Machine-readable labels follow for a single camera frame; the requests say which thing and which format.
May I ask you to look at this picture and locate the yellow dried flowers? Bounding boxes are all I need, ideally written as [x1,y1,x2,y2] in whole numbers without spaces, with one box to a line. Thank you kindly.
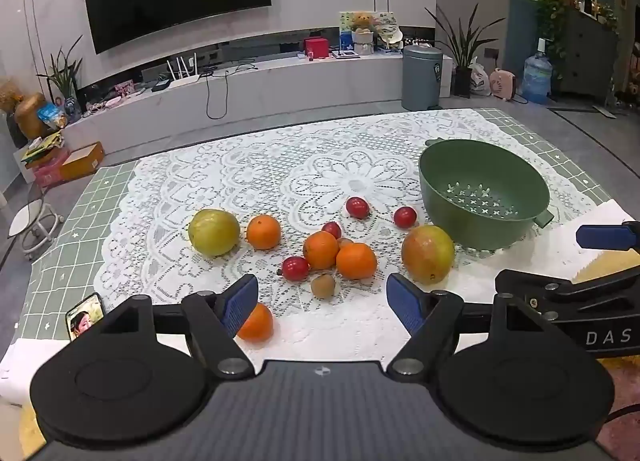
[0,78,23,114]

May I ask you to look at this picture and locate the black smartphone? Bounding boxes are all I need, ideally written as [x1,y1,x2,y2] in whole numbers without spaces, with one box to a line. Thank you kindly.
[66,292,106,341]

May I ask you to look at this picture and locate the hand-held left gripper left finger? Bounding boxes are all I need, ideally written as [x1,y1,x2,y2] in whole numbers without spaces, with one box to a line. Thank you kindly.
[97,274,259,379]

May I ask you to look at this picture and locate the white plastic bag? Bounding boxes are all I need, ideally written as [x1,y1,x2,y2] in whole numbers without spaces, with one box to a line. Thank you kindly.
[467,57,492,97]

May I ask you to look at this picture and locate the blue snack bag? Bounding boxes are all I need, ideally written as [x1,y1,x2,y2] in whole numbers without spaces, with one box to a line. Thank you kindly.
[37,104,68,131]

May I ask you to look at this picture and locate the red-green mango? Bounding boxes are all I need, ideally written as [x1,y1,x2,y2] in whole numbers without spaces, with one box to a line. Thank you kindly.
[401,224,456,285]

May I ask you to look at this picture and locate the yellow plush toy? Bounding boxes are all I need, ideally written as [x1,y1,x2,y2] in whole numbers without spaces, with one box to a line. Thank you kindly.
[350,11,377,56]

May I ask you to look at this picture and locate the grey drawer cabinet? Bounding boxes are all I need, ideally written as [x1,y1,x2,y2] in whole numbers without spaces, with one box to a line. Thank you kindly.
[555,8,618,102]

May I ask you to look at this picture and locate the green checked tablecloth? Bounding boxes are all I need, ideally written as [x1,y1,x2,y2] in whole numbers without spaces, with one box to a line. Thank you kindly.
[10,108,621,342]

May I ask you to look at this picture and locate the grey pedal trash can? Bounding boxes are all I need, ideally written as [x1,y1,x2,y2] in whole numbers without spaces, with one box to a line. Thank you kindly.
[401,45,444,112]

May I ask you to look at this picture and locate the colourful picture board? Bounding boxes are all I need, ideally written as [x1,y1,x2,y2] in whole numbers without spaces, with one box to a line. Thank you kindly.
[338,11,401,49]

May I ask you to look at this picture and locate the red box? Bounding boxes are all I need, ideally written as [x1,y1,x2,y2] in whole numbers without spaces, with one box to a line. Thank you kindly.
[305,38,332,60]

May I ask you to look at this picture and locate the long-leaved potted plant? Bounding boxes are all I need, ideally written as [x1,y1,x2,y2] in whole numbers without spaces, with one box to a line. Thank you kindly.
[425,4,506,98]

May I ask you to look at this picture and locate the white router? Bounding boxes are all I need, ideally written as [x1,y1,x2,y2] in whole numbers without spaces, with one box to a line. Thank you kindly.
[166,55,200,89]

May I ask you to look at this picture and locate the yellow-green apple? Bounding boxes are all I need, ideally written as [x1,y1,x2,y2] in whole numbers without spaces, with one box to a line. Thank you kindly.
[188,208,241,258]

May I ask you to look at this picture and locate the slim-leaved potted plant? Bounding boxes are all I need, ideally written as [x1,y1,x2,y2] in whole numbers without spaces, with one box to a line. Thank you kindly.
[37,36,85,114]

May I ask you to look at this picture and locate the pink fan heater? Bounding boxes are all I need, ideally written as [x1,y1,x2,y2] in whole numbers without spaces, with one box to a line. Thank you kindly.
[489,68,518,102]

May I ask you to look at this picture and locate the pink plush cloth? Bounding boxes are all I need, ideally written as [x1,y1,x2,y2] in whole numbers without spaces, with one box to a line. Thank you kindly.
[595,361,640,459]

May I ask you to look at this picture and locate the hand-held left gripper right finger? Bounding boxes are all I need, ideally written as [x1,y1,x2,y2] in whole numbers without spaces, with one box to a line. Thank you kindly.
[386,272,551,379]

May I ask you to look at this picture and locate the blue water jug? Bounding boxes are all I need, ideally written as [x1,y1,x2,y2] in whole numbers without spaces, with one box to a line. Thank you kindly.
[521,38,554,104]

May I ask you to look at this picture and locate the white round stool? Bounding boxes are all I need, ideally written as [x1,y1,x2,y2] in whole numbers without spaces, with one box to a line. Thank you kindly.
[11,191,65,262]

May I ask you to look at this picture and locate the orange cardboard box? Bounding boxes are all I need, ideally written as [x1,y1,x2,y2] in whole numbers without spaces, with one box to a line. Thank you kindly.
[60,142,106,181]

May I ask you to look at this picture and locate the yellow plush blanket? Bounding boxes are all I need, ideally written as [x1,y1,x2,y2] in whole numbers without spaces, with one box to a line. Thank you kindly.
[572,250,640,285]

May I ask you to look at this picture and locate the green colander bowl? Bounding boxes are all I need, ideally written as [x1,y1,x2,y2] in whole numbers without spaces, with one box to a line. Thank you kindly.
[418,138,556,250]

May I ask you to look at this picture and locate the white lace tablecloth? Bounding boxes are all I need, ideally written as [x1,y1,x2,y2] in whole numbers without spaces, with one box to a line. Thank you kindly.
[92,108,616,322]

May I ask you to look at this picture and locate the orange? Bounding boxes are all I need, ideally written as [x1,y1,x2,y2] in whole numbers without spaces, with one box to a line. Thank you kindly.
[236,303,275,343]
[302,231,340,271]
[246,214,282,251]
[335,242,378,281]

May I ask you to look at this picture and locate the black hanging cable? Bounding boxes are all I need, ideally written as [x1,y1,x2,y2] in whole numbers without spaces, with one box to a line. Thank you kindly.
[206,68,230,119]

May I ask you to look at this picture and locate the green climbing plant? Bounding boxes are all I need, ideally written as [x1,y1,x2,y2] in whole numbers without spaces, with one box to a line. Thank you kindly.
[522,0,581,82]

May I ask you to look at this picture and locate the golden brown vase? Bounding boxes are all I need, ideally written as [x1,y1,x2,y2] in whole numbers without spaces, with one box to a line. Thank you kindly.
[14,92,53,140]

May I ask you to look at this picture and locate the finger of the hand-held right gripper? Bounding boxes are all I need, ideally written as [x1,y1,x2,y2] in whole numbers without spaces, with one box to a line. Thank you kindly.
[495,263,640,326]
[575,221,640,253]

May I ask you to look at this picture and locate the brown kiwi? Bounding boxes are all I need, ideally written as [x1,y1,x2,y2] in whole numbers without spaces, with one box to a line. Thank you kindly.
[310,274,336,299]

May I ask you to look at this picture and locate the stack of yellow-green papers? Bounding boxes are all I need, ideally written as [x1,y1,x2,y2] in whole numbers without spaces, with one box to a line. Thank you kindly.
[20,131,66,167]

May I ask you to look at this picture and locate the white television console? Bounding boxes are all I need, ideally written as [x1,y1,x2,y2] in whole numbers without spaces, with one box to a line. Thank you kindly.
[60,30,453,142]

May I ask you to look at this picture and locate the pink box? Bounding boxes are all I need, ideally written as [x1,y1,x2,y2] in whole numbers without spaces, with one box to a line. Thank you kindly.
[32,148,71,188]

